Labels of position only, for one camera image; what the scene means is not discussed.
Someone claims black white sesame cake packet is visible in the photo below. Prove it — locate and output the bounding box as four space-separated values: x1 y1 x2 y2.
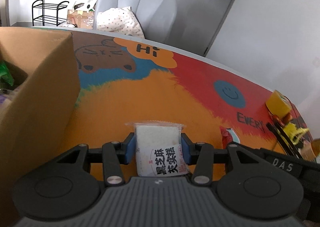
129 121 190 177

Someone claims red white small snack packet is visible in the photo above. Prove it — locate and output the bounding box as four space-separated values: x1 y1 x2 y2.
220 126 240 149

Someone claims colourful cartoon table mat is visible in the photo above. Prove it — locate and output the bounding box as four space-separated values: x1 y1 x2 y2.
61 31 283 153

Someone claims brown glass sauce bottle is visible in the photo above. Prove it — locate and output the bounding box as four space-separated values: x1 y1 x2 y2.
301 138 320 162

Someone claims yellow tape roll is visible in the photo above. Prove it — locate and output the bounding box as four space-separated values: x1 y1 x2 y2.
265 90 292 119

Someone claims brown cardboard box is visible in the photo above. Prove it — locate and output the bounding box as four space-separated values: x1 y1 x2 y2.
1 27 80 226

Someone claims white dotted pillow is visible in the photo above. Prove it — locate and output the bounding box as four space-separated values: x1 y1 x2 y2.
96 6 145 39

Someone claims brown paper bag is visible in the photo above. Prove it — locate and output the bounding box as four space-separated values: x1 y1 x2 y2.
67 10 94 29

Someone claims green snack packet left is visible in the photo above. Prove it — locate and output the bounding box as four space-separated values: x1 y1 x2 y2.
0 61 14 86

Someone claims grey armchair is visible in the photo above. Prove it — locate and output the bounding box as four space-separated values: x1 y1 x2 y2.
94 0 177 44

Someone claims grey door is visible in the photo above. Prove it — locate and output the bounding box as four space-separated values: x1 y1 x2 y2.
167 0 234 56

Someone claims black shoe rack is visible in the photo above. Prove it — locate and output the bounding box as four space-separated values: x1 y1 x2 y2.
31 0 69 26

